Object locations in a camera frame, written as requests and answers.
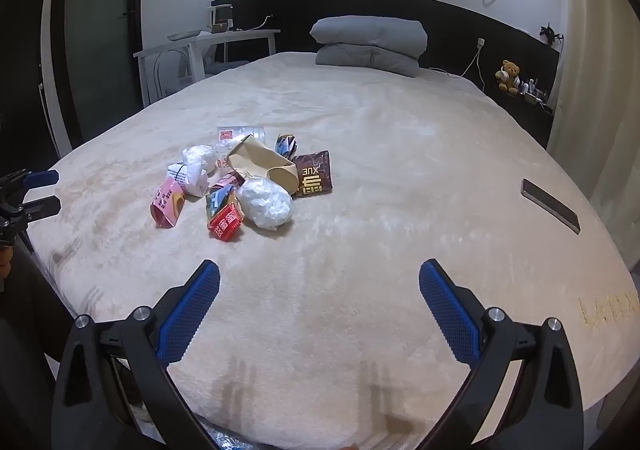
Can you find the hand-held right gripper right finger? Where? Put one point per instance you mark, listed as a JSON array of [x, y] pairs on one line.
[[450, 312]]

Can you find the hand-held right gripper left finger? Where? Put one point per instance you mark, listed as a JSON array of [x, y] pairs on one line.
[[192, 312]]

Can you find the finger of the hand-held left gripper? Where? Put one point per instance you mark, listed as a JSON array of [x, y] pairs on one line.
[[41, 177], [42, 207]]

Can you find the red snack packet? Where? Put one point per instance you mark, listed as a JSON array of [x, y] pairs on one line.
[[225, 225]]

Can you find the pink carton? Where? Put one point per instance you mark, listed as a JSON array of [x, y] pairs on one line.
[[167, 206]]

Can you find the white plastic wrap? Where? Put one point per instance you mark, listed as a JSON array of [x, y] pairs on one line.
[[265, 206]]

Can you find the clear plastic bag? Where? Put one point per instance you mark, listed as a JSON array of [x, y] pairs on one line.
[[225, 441]]

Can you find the white tissue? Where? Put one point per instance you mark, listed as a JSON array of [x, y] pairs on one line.
[[200, 157]]

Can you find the brown paper bag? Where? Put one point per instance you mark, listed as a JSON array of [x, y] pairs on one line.
[[260, 162]]

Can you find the dark brown snack packet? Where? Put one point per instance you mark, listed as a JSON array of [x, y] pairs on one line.
[[313, 174]]

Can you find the clear plastic bottle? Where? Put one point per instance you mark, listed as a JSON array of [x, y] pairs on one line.
[[251, 133]]

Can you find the blue white wrapper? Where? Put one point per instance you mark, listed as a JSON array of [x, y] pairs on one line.
[[286, 144]]

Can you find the dark smartphone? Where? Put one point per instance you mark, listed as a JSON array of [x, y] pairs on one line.
[[550, 205]]

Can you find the cream plush blanket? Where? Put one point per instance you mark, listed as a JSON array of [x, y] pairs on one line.
[[375, 180]]

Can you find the frosted glass door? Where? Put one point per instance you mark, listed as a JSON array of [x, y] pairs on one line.
[[95, 29]]

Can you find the grey keyboard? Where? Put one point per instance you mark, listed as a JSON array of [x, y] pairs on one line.
[[183, 35]]

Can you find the small bottles on ledge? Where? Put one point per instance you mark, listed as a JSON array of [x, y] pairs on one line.
[[532, 92]]

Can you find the small clear desk appliance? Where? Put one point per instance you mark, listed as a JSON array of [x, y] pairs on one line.
[[221, 19]]

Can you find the brown teddy bear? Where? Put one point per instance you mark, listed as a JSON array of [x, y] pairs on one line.
[[508, 75]]

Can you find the grey folded quilt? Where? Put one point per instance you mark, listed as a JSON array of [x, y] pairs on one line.
[[365, 60]]

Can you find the cream curtain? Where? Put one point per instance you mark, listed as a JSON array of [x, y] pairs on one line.
[[600, 79]]

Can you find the black headboard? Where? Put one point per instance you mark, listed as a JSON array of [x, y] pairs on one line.
[[450, 27]]

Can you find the grey pillow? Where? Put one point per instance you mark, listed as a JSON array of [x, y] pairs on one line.
[[370, 32]]

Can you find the black figurine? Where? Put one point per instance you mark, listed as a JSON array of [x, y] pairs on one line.
[[550, 33]]

